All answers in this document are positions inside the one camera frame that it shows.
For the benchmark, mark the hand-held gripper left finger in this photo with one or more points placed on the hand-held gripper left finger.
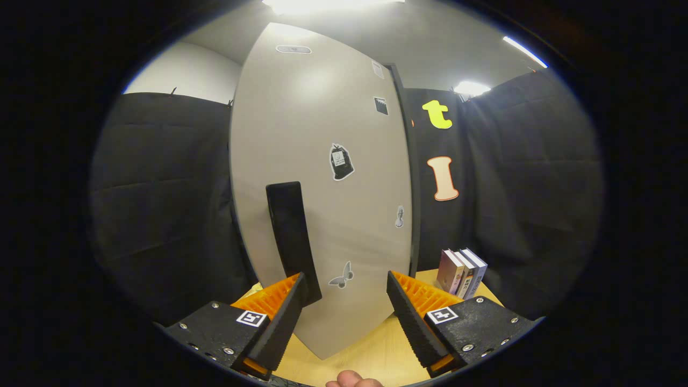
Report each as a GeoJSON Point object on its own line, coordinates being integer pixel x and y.
{"type": "Point", "coordinates": [279, 328]}

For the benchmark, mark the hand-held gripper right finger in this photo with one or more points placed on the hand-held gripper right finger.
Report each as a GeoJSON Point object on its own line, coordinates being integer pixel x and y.
{"type": "Point", "coordinates": [413, 322]}

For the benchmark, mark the beige cabinet door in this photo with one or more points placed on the beige cabinet door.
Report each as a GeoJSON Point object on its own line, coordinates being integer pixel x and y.
{"type": "Point", "coordinates": [322, 123]}

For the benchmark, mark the white spine book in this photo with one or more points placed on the white spine book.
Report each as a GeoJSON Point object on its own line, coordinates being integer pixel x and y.
{"type": "Point", "coordinates": [466, 274]}

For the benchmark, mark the grey blue book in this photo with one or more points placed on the grey blue book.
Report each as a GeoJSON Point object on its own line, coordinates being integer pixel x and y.
{"type": "Point", "coordinates": [477, 271]}

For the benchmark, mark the dark grey cabinet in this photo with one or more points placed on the dark grey cabinet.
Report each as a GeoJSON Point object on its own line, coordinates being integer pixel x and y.
{"type": "Point", "coordinates": [415, 215]}

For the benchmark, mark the black backdrop cloth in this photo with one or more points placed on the black backdrop cloth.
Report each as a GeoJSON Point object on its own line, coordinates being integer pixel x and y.
{"type": "Point", "coordinates": [161, 204]}
{"type": "Point", "coordinates": [527, 188]}

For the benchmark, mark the small ceiling light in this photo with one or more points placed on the small ceiling light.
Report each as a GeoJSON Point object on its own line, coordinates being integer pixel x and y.
{"type": "Point", "coordinates": [471, 88]}

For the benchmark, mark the large ceiling light panel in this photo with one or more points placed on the large ceiling light panel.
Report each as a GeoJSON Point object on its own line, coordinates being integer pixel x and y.
{"type": "Point", "coordinates": [333, 4]}

